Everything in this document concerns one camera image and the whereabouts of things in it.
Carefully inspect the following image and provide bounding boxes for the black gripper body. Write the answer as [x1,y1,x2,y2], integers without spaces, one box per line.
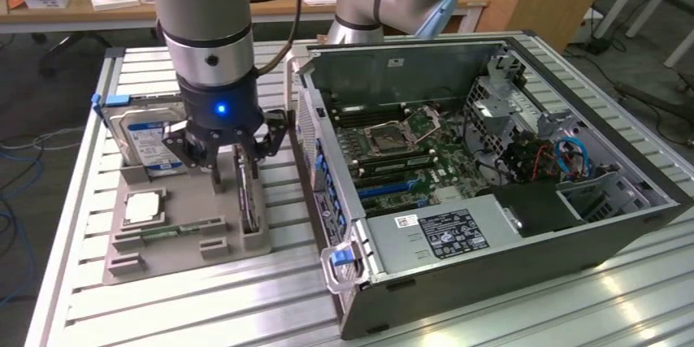
[176,69,264,150]

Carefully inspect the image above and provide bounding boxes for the graphics card with metal bracket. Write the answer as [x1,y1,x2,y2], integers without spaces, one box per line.
[230,137,266,236]

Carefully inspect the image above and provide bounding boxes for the silver CPU chip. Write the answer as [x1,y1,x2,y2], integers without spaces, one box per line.
[122,191,165,227]

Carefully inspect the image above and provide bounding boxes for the green RAM stick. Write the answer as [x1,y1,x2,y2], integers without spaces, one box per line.
[137,223,205,241]

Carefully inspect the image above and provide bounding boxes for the CPU socket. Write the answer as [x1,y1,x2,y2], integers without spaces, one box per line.
[361,117,423,158]

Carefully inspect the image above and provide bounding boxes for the RAM stick with white label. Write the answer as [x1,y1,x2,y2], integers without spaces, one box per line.
[357,154,437,173]

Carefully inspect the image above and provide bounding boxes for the blue expansion slot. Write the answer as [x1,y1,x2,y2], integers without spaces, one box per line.
[356,179,412,201]

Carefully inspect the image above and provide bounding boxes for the grey parts rack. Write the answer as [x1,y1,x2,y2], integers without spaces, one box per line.
[101,109,300,288]

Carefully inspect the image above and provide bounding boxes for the black chair base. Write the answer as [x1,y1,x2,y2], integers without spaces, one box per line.
[30,31,113,76]

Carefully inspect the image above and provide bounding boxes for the blue case latch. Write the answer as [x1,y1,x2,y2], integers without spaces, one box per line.
[329,248,355,267]

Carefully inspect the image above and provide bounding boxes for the green motherboard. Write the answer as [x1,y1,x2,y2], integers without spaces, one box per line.
[322,90,503,219]

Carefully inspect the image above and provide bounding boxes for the grey power supply unit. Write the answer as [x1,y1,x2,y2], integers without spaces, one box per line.
[364,193,525,275]

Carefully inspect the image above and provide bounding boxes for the metal drive cage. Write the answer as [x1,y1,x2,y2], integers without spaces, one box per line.
[464,53,544,154]

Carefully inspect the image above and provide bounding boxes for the black plastic cover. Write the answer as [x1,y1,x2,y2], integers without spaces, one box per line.
[493,183,587,239]

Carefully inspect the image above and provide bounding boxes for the black open PC case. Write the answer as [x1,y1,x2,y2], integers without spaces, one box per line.
[282,35,694,342]

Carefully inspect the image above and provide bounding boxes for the grey metal disk bay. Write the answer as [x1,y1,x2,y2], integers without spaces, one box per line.
[553,171,652,225]

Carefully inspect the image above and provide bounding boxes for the hard disk with blue bracket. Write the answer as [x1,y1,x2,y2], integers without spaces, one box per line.
[89,93,188,180]

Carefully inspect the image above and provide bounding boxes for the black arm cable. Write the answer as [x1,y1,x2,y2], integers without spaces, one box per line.
[246,0,326,76]

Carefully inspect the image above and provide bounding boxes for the blue floor cable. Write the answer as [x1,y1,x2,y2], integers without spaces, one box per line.
[0,147,48,306]

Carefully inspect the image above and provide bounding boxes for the black wire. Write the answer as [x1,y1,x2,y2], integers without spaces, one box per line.
[459,111,513,186]

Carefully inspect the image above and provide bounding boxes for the red wire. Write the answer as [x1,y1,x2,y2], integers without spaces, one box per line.
[528,144,560,178]

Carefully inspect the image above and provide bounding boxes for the blue wire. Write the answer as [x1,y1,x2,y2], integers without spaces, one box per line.
[553,137,596,180]

